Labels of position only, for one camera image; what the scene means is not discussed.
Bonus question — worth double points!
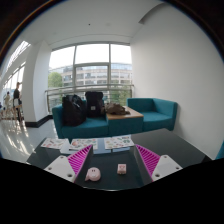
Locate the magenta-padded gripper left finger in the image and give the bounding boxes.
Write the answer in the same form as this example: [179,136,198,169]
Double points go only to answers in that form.
[43,143,94,184]

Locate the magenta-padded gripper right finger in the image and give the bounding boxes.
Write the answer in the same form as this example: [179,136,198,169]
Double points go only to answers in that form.
[133,143,184,184]

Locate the pink and white charger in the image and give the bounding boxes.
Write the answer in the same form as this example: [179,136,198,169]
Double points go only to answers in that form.
[116,163,128,175]

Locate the teal armchair sofa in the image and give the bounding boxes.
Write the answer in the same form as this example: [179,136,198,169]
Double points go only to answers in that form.
[126,97,179,133]

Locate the teal wood-topped corner table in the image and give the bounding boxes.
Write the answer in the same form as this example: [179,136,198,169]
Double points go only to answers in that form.
[105,106,145,137]

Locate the large black backpack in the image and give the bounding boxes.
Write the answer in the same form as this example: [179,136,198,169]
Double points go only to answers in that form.
[61,94,88,127]

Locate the black backpack with label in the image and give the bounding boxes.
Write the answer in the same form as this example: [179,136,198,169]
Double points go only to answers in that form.
[84,91,106,118]

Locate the brown bag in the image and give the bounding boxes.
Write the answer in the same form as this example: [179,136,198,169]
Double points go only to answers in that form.
[103,101,131,116]

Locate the metal window railing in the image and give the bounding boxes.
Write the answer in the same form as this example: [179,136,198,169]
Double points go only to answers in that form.
[44,83,135,113]

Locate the person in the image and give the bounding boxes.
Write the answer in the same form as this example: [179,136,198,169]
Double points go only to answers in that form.
[2,91,12,118]
[12,81,24,123]

